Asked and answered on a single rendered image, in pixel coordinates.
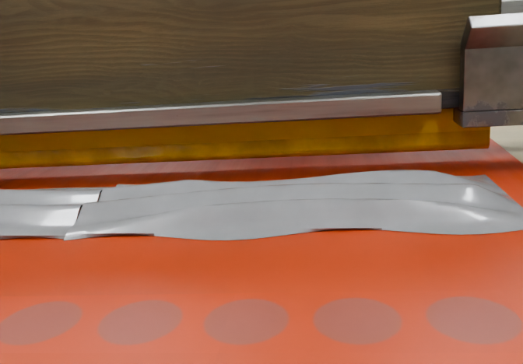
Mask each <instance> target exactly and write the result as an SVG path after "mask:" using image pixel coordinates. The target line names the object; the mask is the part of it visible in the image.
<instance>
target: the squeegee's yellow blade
mask: <svg viewBox="0 0 523 364"><path fill-rule="evenodd" d="M453 109H454V108H450V109H441V114H422V115H406V116H390V117H359V118H343V119H327V120H311V121H280V122H264V123H248V124H217V125H201V126H184V127H168V128H138V129H121V130H106V131H74V132H59V133H43V134H26V135H0V152H21V151H38V150H56V149H89V148H106V147H124V146H141V145H175V144H192V143H210V142H243V141H261V140H278V139H295V138H329V137H346V136H364V135H397V134H415V133H432V132H449V131H483V130H490V127H480V128H463V127H461V126H460V125H458V124H457V123H455V122H454V121H453Z"/></svg>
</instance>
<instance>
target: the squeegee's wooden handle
mask: <svg viewBox="0 0 523 364"><path fill-rule="evenodd" d="M501 3H502V0H0V114H2V113H17V112H31V111H46V110H74V109H89V108H103V107H131V106H146V105H160V104H176V103H203V102H218V101H232V100H260V99H275V98H290V97H305V96H332V95H347V94H361V93H390V92H405V91H419V90H434V89H435V90H437V91H439V92H441V94H442V104H441V109H450V108H459V89H460V59H461V41H462V36H463V33H464V30H465V26H466V23H467V20H468V17H469V16H486V15H497V14H501Z"/></svg>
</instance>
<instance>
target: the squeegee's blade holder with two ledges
mask: <svg viewBox="0 0 523 364"><path fill-rule="evenodd" d="M441 104H442V94H441V92H439V91H437V90H435V89H434V90H419V91H405V92H390V93H361V94H347V95H332V96H305V97H290V98H275V99H260V100H232V101H218V102H203V103H176V104H160V105H146V106H131V107H103V108H89V109H74V110H46V111H31V112H17V113H2V114H0V135H26V134H43V133H59V132H74V131H106V130H121V129H138V128H168V127H184V126H201V125H217V124H248V123H264V122H280V121H311V120H327V119H343V118H359V117H390V116H406V115H422V114H441Z"/></svg>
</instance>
